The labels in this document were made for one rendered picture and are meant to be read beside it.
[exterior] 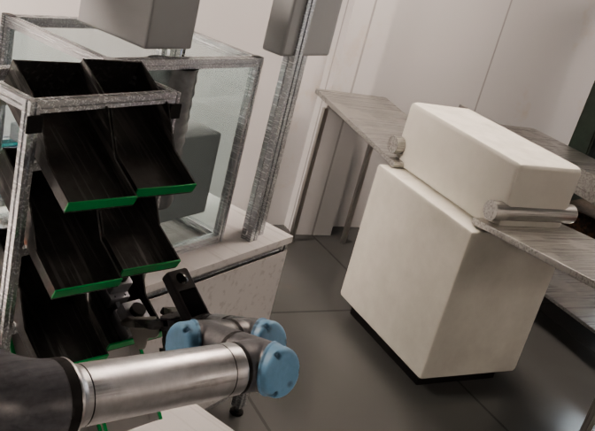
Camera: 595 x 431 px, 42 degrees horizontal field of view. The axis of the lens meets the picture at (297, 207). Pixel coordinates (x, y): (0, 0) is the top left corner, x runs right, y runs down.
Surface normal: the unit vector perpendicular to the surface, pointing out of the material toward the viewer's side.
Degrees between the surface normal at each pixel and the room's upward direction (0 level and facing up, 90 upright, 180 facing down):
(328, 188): 90
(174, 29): 90
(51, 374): 21
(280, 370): 72
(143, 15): 90
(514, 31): 90
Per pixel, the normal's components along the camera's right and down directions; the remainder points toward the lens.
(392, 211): -0.87, -0.04
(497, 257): 0.44, 0.42
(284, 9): -0.56, 0.17
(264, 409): 0.24, -0.91
